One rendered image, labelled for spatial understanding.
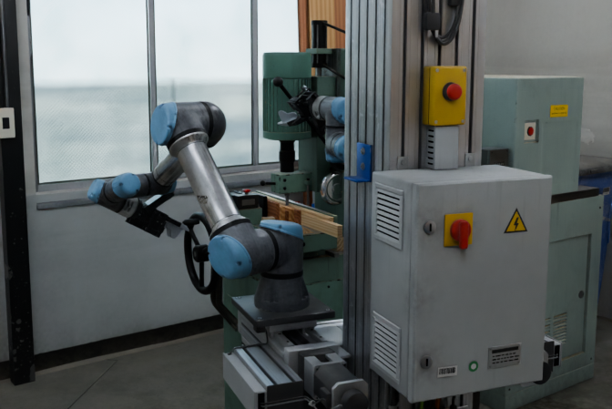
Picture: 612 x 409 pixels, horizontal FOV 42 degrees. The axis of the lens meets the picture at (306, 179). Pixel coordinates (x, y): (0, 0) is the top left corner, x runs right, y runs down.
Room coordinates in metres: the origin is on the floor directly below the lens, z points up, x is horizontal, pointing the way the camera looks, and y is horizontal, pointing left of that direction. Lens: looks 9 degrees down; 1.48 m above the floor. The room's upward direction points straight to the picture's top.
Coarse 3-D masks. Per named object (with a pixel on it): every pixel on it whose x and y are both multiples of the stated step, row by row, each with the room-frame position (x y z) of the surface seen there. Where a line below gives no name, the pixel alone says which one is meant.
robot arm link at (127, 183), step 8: (120, 176) 2.38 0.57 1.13; (128, 176) 2.39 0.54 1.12; (136, 176) 2.41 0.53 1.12; (144, 176) 2.46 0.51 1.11; (112, 184) 2.39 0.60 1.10; (120, 184) 2.37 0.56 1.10; (128, 184) 2.38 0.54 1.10; (136, 184) 2.40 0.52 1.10; (144, 184) 2.44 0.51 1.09; (104, 192) 2.43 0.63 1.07; (112, 192) 2.40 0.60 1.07; (120, 192) 2.37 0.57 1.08; (128, 192) 2.37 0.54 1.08; (136, 192) 2.39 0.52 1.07; (144, 192) 2.44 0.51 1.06; (112, 200) 2.43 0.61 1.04; (120, 200) 2.42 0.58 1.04
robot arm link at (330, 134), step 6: (330, 126) 2.32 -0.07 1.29; (330, 132) 2.32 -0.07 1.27; (336, 132) 2.31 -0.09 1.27; (342, 132) 2.29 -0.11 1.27; (330, 138) 2.30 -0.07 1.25; (330, 144) 2.28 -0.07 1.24; (330, 150) 2.29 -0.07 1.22; (330, 156) 2.32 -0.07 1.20; (336, 162) 2.32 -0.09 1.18; (342, 162) 2.32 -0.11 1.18
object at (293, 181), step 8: (272, 176) 2.84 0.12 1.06; (280, 176) 2.80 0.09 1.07; (288, 176) 2.81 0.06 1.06; (296, 176) 2.83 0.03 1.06; (304, 176) 2.85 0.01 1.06; (280, 184) 2.80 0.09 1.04; (288, 184) 2.81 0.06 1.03; (296, 184) 2.83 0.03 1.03; (304, 184) 2.85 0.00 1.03; (280, 192) 2.80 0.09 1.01; (288, 192) 2.81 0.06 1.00
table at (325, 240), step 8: (320, 232) 2.61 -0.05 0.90; (304, 240) 2.57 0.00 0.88; (312, 240) 2.58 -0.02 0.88; (320, 240) 2.60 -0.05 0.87; (328, 240) 2.61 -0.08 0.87; (336, 240) 2.63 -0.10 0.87; (304, 248) 2.57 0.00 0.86; (312, 248) 2.58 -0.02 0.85; (320, 248) 2.60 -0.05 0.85; (328, 248) 2.61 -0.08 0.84
